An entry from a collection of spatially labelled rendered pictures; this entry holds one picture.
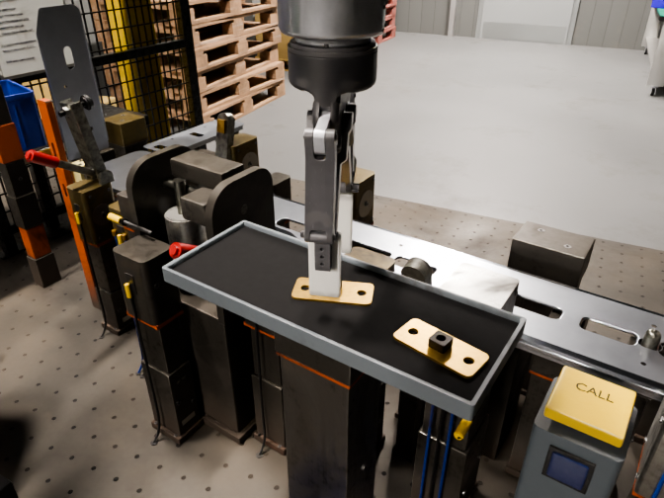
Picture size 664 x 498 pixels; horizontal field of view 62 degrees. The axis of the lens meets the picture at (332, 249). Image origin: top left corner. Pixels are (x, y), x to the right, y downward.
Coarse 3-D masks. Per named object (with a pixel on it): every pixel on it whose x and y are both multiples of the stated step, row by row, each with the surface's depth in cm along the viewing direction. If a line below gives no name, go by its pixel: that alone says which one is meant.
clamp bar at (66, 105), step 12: (84, 96) 103; (72, 108) 100; (72, 120) 102; (84, 120) 103; (72, 132) 105; (84, 132) 103; (84, 144) 105; (96, 144) 106; (84, 156) 107; (96, 156) 107; (96, 168) 108
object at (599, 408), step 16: (560, 384) 47; (576, 384) 47; (592, 384) 47; (608, 384) 47; (560, 400) 45; (576, 400) 45; (592, 400) 45; (608, 400) 45; (624, 400) 45; (560, 416) 44; (576, 416) 44; (592, 416) 44; (608, 416) 44; (624, 416) 44; (592, 432) 43; (608, 432) 43; (624, 432) 43
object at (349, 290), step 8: (296, 280) 60; (304, 280) 60; (296, 288) 59; (344, 288) 59; (352, 288) 59; (360, 288) 59; (368, 288) 59; (296, 296) 57; (304, 296) 57; (312, 296) 57; (320, 296) 57; (328, 296) 57; (344, 296) 57; (352, 296) 57; (360, 296) 57; (368, 296) 57; (352, 304) 57; (360, 304) 56; (368, 304) 56
